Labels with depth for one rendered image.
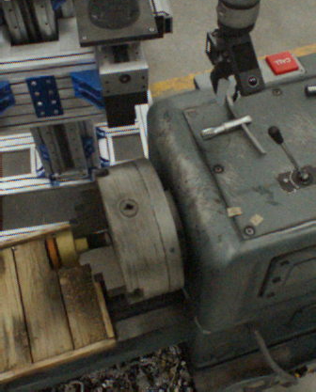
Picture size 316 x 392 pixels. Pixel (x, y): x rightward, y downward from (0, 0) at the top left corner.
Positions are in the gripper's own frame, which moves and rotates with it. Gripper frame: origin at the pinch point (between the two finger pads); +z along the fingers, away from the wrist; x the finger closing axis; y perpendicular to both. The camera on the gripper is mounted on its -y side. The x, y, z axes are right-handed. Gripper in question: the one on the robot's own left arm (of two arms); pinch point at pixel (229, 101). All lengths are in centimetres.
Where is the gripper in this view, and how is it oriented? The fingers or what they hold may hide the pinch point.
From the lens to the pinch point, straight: 112.6
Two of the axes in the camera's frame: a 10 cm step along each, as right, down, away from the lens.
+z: 0.1, 5.6, 8.3
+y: -3.1, -7.8, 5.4
